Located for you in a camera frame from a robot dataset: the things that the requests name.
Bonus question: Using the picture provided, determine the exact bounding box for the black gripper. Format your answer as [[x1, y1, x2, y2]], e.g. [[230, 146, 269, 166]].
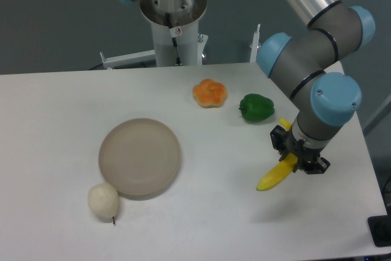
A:
[[270, 125, 331, 175]]

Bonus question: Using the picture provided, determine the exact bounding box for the yellow banana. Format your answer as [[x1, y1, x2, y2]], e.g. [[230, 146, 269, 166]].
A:
[[256, 119, 297, 191]]

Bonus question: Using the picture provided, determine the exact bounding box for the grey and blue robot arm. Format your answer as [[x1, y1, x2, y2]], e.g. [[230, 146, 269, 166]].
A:
[[121, 0, 375, 174]]

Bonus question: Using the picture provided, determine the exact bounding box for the beige round plate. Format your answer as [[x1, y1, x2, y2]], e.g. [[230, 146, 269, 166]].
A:
[[98, 118, 181, 200]]

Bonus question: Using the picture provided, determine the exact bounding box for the green bell pepper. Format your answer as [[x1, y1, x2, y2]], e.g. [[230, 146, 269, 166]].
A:
[[239, 94, 275, 122]]

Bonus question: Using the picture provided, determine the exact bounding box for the orange bread roll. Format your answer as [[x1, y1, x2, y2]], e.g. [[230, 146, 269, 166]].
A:
[[192, 79, 228, 108]]

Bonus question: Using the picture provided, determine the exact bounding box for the black box at edge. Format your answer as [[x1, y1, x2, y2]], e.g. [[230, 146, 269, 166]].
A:
[[367, 215, 390, 248]]

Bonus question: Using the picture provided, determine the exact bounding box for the white pear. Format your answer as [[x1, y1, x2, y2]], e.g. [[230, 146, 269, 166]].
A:
[[87, 182, 119, 225]]

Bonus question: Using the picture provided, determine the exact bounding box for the white upright post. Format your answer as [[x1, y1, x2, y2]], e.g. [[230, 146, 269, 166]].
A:
[[249, 24, 261, 62]]

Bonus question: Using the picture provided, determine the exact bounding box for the white metal bracket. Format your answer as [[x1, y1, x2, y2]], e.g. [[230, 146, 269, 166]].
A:
[[100, 50, 155, 69]]

